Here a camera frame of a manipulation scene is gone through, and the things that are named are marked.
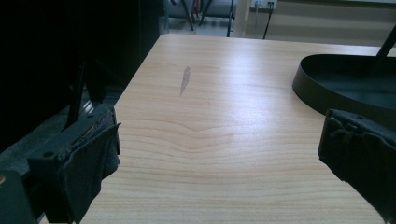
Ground black metal rod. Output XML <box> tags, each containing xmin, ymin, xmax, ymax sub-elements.
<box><xmin>375</xmin><ymin>25</ymin><xmax>396</xmax><ymax>61</ymax></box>

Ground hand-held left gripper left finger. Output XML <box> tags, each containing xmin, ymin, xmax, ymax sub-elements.
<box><xmin>26</xmin><ymin>106</ymin><xmax>121</xmax><ymax>224</ymax></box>

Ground black metal stand legs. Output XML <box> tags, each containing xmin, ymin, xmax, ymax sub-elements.
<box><xmin>170</xmin><ymin>0</ymin><xmax>236</xmax><ymax>38</ymax></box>

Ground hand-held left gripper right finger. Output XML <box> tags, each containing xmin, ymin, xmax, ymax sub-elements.
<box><xmin>317</xmin><ymin>108</ymin><xmax>396</xmax><ymax>224</ymax></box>

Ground black round metal tray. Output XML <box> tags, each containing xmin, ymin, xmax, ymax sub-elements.
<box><xmin>291</xmin><ymin>53</ymin><xmax>396</xmax><ymax>132</ymax></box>

